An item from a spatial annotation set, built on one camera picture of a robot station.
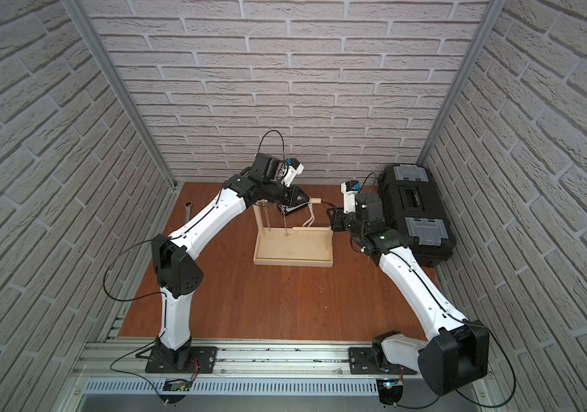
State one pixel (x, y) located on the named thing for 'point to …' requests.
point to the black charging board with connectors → (290, 208)
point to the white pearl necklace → (312, 215)
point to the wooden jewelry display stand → (296, 246)
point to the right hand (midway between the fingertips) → (335, 209)
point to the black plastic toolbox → (413, 207)
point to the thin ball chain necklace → (286, 232)
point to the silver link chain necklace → (267, 214)
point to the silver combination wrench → (188, 210)
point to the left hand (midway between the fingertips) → (313, 196)
